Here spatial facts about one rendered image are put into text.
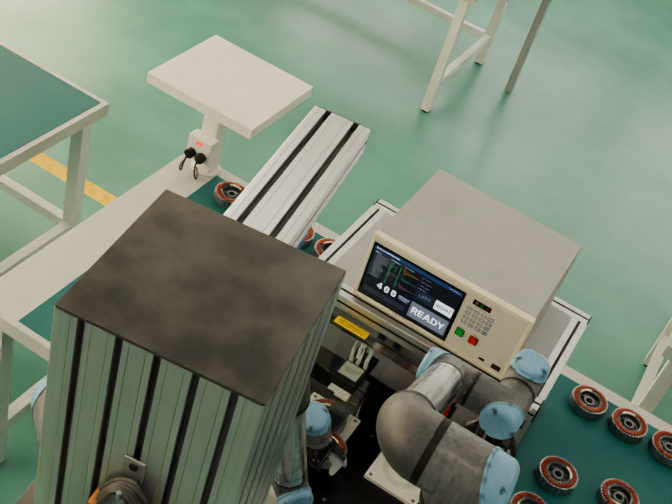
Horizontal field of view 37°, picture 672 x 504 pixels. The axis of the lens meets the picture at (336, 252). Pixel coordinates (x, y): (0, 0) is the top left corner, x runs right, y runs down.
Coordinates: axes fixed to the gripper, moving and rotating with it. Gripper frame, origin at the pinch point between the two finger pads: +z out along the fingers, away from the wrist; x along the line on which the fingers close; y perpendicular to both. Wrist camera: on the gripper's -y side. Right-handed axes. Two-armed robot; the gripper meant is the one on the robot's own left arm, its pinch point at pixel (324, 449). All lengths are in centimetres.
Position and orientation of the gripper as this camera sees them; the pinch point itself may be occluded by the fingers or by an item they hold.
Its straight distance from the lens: 261.8
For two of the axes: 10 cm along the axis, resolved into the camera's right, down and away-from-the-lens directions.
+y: -5.6, 7.5, -3.5
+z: 0.3, 4.4, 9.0
